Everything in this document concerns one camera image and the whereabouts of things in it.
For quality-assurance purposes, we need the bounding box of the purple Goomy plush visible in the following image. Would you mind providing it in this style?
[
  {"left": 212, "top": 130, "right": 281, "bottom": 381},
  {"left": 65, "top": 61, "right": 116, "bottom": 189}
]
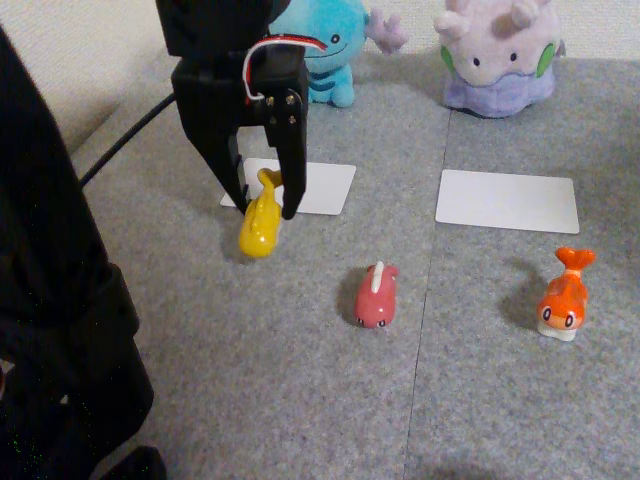
[{"left": 433, "top": 0, "right": 569, "bottom": 119}]

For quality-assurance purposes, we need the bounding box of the black cable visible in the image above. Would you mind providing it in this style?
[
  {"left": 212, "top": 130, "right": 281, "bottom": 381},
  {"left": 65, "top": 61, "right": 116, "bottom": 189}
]
[{"left": 79, "top": 92, "right": 178, "bottom": 186}]

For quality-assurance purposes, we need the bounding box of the yellow egg sushi figure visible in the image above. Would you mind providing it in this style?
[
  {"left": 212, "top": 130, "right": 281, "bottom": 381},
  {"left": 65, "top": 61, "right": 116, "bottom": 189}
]
[{"left": 237, "top": 168, "right": 286, "bottom": 260}]

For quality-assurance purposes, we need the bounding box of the white card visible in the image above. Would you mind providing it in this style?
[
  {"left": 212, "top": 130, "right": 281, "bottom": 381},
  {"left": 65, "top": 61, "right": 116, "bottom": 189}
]
[
  {"left": 434, "top": 168, "right": 581, "bottom": 235},
  {"left": 220, "top": 157, "right": 358, "bottom": 217}
]

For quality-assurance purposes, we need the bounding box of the orange shrimp sushi figure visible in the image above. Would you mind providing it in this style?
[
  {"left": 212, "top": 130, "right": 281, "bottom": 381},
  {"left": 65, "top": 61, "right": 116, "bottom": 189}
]
[{"left": 536, "top": 246, "right": 598, "bottom": 343}]

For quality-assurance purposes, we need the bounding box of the red white black servo wire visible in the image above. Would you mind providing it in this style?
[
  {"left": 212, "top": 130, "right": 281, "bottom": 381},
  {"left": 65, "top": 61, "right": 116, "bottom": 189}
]
[{"left": 243, "top": 33, "right": 329, "bottom": 106}]

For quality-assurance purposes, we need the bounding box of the blue Wooper plush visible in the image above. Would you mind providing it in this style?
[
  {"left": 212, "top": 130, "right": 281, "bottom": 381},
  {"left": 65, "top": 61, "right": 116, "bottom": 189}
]
[{"left": 269, "top": 0, "right": 410, "bottom": 109}]

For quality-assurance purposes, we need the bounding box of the pink sushi figure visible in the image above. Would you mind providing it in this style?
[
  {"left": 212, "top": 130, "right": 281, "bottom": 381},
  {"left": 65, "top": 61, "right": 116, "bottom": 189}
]
[{"left": 353, "top": 260, "right": 401, "bottom": 330}]

